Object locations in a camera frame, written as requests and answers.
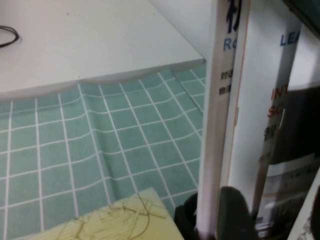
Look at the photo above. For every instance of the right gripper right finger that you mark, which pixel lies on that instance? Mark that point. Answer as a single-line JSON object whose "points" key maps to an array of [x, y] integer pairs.
{"points": [[235, 217]]}

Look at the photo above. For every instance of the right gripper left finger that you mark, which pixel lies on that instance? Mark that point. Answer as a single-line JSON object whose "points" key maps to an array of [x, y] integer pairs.
{"points": [[186, 220]]}

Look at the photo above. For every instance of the white book blue title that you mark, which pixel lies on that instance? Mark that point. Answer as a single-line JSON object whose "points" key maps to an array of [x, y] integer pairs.
{"points": [[208, 125]]}

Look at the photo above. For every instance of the yellow mechanical design book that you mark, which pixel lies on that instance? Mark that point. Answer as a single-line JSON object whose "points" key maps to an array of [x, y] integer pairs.
{"points": [[112, 225]]}

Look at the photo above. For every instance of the black plastic book holder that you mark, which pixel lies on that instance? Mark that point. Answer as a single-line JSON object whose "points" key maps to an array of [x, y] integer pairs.
{"points": [[305, 10]]}

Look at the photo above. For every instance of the green checked tablecloth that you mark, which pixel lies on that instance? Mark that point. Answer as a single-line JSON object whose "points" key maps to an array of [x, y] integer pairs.
{"points": [[75, 150]]}

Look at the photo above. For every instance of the stack of magazines in rack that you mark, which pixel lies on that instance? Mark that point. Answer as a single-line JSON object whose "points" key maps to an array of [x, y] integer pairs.
{"points": [[260, 75]]}

